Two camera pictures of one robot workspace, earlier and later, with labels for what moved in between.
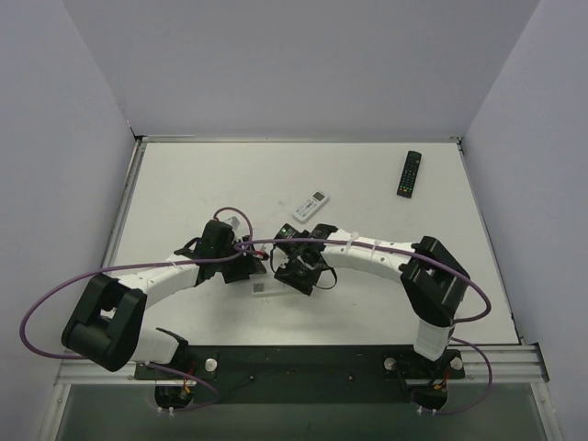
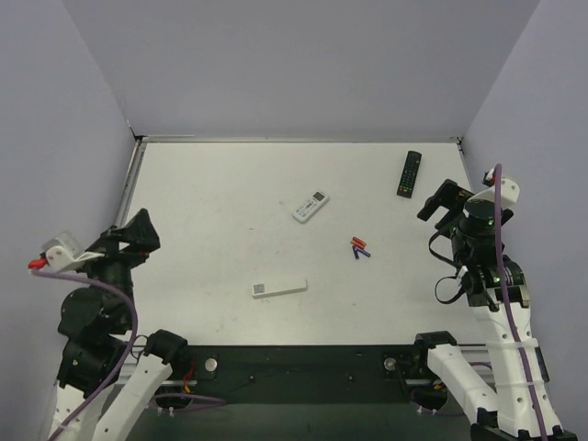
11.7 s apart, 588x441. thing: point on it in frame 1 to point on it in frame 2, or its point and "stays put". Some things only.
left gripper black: x=248 y=268 to x=122 y=243
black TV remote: x=409 y=174 stays put
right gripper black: x=296 y=276 to x=449 y=209
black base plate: x=302 y=375 stays put
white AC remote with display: x=310 y=207 stays put
